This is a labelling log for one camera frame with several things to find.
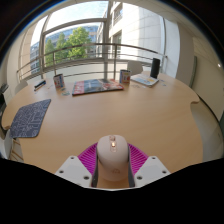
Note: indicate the black upright speaker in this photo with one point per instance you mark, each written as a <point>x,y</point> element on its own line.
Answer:
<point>155,68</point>

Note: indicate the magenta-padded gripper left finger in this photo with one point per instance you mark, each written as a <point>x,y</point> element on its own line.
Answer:
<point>75,169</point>

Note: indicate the red and grey magazine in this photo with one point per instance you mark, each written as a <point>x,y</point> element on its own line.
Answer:
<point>96,86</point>

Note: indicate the black and blue box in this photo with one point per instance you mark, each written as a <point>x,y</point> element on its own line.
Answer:
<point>40,84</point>

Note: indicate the black office printer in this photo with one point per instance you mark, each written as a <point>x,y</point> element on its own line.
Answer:
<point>2,115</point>

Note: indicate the metal balcony railing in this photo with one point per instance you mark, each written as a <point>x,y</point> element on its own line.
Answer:
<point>83,45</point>

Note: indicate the dark blue patterned mouse pad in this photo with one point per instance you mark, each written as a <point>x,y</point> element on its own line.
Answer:
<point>28,119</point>

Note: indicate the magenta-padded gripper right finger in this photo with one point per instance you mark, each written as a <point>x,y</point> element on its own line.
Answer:
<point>150,169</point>

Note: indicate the beige computer mouse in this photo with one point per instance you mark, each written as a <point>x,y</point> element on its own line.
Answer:
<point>112,160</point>

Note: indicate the printed mug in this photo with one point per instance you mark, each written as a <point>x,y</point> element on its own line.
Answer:
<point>125,76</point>
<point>59,81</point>

